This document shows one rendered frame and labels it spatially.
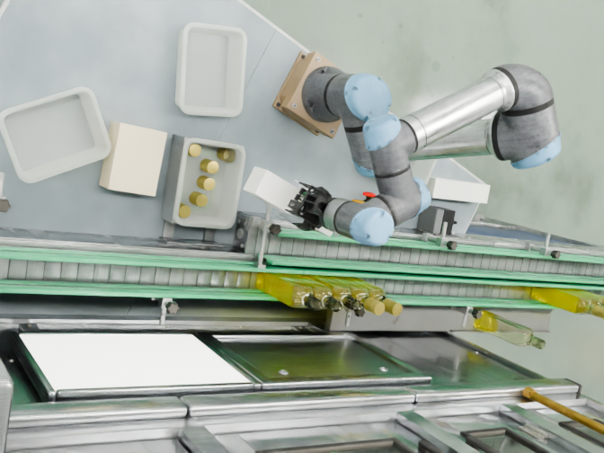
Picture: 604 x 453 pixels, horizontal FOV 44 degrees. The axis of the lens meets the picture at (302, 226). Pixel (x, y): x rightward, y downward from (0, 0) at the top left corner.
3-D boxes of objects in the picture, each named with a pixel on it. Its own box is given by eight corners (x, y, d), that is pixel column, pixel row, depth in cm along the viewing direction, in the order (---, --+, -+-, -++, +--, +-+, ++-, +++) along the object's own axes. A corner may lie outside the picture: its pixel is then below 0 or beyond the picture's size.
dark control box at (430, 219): (415, 228, 243) (432, 233, 236) (420, 204, 242) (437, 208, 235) (434, 230, 247) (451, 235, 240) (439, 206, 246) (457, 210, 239)
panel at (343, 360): (8, 344, 159) (45, 408, 131) (10, 331, 159) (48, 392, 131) (349, 342, 208) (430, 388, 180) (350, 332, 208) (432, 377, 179)
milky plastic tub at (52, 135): (-14, 110, 171) (-6, 112, 163) (81, 82, 180) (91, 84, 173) (14, 181, 177) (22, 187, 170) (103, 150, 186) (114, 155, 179)
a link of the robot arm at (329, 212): (368, 209, 158) (350, 244, 157) (356, 206, 161) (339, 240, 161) (343, 194, 154) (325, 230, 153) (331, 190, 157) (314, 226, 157)
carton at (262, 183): (254, 165, 174) (267, 169, 169) (328, 209, 187) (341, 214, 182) (243, 189, 173) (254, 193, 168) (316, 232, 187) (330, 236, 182)
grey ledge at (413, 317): (312, 321, 224) (333, 333, 215) (316, 292, 223) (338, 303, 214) (527, 324, 276) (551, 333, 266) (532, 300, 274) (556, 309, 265)
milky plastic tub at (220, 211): (160, 218, 196) (173, 225, 189) (173, 133, 193) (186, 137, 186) (219, 224, 205) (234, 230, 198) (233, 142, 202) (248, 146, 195)
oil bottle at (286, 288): (254, 287, 200) (295, 310, 182) (257, 267, 199) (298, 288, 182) (272, 288, 203) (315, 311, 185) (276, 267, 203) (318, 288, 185)
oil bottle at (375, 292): (325, 289, 213) (370, 312, 195) (329, 270, 212) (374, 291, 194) (341, 290, 216) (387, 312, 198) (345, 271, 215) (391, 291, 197)
